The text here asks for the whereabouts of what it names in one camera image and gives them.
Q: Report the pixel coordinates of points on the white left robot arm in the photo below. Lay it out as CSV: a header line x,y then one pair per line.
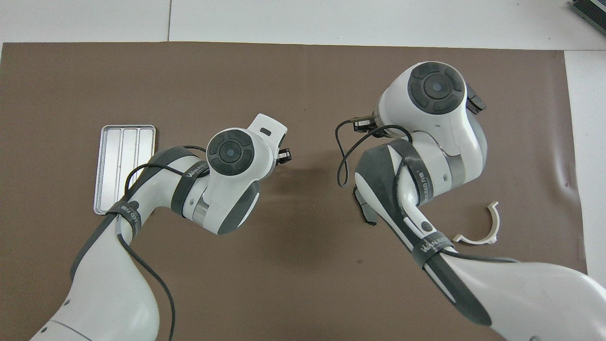
x,y
118,284

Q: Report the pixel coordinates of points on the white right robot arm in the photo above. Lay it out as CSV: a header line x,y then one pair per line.
x,y
435,118

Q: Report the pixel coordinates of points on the silver metal tray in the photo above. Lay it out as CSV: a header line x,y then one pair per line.
x,y
111,166

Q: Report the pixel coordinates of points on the brown table mat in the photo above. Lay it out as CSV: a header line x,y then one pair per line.
x,y
284,85

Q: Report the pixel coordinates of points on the long dark brake pad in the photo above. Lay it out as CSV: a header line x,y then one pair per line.
x,y
369,219

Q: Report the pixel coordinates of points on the short dark brake pad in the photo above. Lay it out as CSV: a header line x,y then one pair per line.
x,y
477,103

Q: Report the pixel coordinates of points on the grey finned device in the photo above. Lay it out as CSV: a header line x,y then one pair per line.
x,y
592,9

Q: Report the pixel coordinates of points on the white curved plastic bracket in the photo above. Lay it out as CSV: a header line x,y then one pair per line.
x,y
479,241

